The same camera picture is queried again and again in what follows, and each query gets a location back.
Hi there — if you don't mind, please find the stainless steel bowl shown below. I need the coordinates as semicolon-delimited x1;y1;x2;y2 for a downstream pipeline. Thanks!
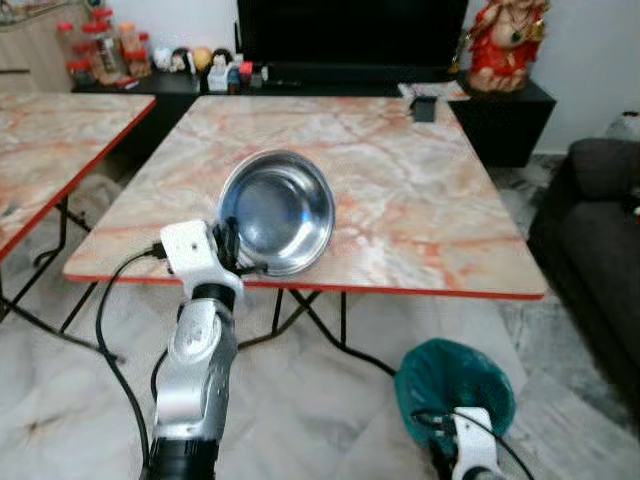
217;149;336;278

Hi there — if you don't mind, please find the bin with green bag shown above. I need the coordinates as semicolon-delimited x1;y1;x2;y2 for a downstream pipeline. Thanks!
394;338;518;446

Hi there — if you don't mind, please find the marble folding table red edge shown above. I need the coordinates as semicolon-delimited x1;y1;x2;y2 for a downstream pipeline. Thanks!
0;92;157;363
63;95;549;376

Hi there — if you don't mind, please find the black haired doll figurine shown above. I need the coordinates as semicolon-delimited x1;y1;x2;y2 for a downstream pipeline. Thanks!
209;48;237;93

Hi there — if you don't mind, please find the dark grey sofa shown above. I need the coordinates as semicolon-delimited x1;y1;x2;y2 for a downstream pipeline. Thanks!
528;138;640;416

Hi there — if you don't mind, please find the small black box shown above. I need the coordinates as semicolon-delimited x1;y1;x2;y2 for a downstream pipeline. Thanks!
411;95;438;124

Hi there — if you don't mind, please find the tall red lid plastic jar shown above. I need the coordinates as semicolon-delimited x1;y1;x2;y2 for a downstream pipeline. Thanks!
84;8;126;86

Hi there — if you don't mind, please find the black flat television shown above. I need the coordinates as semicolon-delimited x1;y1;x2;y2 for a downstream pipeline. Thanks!
236;0;470;85

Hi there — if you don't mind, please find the printed paper sheet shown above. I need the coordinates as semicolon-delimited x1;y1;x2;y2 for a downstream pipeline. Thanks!
398;82;471;102

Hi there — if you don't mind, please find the light wooden cabinet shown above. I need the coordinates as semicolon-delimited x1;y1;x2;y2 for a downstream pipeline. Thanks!
0;0;76;96

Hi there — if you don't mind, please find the red Ganesha statue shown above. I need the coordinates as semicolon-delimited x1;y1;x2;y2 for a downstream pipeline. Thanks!
465;0;552;95

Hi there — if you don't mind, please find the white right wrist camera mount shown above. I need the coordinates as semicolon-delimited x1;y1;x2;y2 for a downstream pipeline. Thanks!
452;407;500;480

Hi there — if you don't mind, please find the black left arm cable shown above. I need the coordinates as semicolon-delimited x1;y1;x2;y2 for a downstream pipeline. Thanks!
95;240;173;471

